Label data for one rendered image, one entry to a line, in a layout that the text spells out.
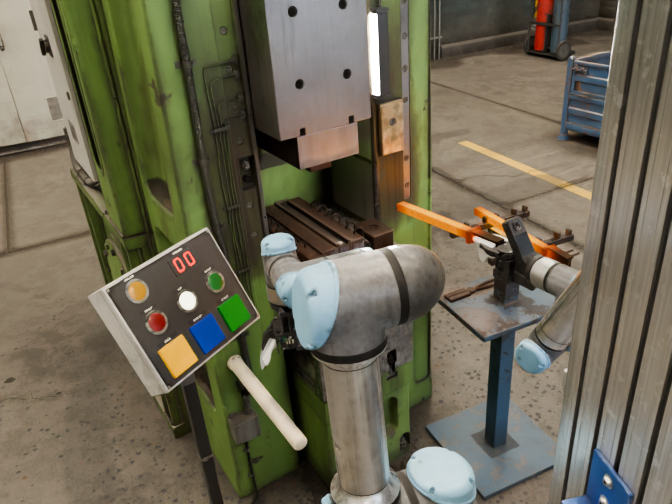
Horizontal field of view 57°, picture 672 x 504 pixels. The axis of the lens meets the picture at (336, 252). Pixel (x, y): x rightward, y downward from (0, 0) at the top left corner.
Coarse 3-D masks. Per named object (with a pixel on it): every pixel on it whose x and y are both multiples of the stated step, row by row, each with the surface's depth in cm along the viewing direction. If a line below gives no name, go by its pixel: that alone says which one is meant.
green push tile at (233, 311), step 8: (232, 296) 159; (224, 304) 157; (232, 304) 158; (240, 304) 160; (224, 312) 156; (232, 312) 158; (240, 312) 159; (248, 312) 161; (224, 320) 156; (232, 320) 157; (240, 320) 159; (232, 328) 156
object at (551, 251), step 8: (480, 208) 212; (480, 216) 210; (488, 216) 206; (496, 216) 205; (496, 224) 203; (536, 240) 189; (536, 248) 187; (544, 248) 183; (552, 248) 182; (552, 256) 182; (560, 256) 179; (568, 256) 177; (568, 264) 177
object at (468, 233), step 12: (408, 204) 184; (420, 216) 177; (432, 216) 173; (444, 228) 169; (456, 228) 165; (468, 228) 163; (480, 228) 161; (468, 240) 161; (492, 240) 154; (504, 240) 154
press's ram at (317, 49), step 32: (256, 0) 152; (288, 0) 152; (320, 0) 156; (352, 0) 161; (256, 32) 157; (288, 32) 155; (320, 32) 160; (352, 32) 165; (256, 64) 163; (288, 64) 158; (320, 64) 163; (352, 64) 168; (256, 96) 169; (288, 96) 161; (320, 96) 167; (352, 96) 172; (256, 128) 176; (288, 128) 165; (320, 128) 170
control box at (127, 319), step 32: (160, 256) 148; (192, 256) 154; (224, 256) 162; (128, 288) 140; (160, 288) 146; (192, 288) 152; (224, 288) 159; (128, 320) 138; (192, 320) 150; (256, 320) 164; (128, 352) 142; (160, 384) 140
